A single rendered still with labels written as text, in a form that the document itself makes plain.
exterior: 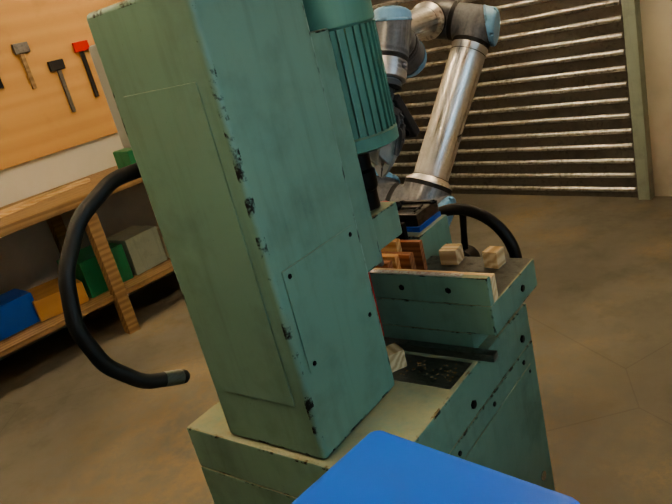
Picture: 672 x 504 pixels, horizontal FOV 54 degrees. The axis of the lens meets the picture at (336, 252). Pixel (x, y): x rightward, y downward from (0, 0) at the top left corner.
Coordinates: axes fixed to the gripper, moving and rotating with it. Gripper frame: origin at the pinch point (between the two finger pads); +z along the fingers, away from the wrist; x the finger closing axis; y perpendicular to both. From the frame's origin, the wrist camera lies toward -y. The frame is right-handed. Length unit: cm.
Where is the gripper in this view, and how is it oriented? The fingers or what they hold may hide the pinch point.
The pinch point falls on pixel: (384, 172)
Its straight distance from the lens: 150.2
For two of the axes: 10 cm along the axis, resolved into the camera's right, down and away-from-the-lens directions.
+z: -0.9, 9.9, -0.7
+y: -6.1, -1.1, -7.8
